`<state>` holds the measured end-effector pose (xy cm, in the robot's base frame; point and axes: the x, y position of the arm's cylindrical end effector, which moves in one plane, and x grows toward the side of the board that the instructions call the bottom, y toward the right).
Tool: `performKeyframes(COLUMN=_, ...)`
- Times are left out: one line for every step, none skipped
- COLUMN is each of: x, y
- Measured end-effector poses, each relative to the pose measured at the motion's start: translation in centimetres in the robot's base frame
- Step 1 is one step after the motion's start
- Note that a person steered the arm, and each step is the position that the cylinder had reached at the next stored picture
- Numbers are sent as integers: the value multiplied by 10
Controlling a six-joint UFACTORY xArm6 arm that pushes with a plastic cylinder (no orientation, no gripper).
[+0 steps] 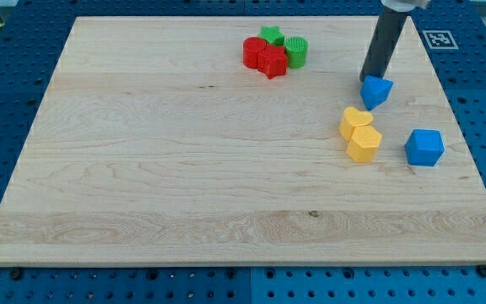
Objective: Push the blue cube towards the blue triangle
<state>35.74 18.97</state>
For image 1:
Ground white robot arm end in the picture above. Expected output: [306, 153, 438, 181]
[381, 0, 431, 13]

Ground blue triangle block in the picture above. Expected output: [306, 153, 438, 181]
[360, 75, 393, 111]

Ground blue cube block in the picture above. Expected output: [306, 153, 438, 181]
[404, 129, 445, 166]

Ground light wooden board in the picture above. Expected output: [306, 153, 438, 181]
[0, 17, 486, 267]

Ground red star block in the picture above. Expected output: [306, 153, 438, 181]
[257, 45, 288, 79]

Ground red cylinder block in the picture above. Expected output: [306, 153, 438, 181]
[242, 36, 267, 69]

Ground yellow heart block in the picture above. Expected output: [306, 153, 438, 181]
[339, 106, 374, 141]

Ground green cylinder block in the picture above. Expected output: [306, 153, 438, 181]
[284, 36, 308, 68]

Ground yellow hexagon block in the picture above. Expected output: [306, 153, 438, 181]
[346, 125, 382, 163]

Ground green star block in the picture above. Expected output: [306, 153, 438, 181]
[258, 26, 285, 46]

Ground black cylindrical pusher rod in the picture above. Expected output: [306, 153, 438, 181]
[359, 7, 408, 82]

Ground white fiducial marker tag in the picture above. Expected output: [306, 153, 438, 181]
[423, 30, 458, 50]

